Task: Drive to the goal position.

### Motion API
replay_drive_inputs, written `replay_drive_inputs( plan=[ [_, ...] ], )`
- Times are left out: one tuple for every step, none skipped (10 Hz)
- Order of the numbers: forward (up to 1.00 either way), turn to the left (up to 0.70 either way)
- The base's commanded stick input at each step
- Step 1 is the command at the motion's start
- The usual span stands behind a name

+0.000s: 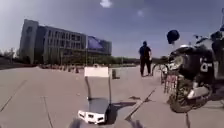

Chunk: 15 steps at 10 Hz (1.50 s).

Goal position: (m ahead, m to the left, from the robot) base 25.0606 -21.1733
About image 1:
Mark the robot's own part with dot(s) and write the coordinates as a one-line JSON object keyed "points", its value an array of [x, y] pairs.
{"points": [[75, 124], [137, 124]]}

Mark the row of trees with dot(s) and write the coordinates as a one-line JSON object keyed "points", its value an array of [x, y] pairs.
{"points": [[100, 60]]}

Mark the bicycle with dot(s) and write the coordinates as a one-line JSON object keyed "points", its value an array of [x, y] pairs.
{"points": [[170, 83]]}

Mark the person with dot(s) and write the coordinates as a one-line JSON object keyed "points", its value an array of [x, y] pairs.
{"points": [[145, 55]]}

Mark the small robot with white flag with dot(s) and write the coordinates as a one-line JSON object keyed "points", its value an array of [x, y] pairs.
{"points": [[96, 107]]}

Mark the large grey building with screen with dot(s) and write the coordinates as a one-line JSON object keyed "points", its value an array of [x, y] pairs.
{"points": [[50, 43]]}

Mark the row of bollards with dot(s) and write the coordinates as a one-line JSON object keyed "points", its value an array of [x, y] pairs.
{"points": [[76, 70]]}

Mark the dark motorcycle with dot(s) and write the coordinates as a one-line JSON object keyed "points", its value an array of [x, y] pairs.
{"points": [[193, 66]]}

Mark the grey stone slab pavement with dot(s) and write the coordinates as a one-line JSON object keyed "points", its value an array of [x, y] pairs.
{"points": [[43, 100]]}

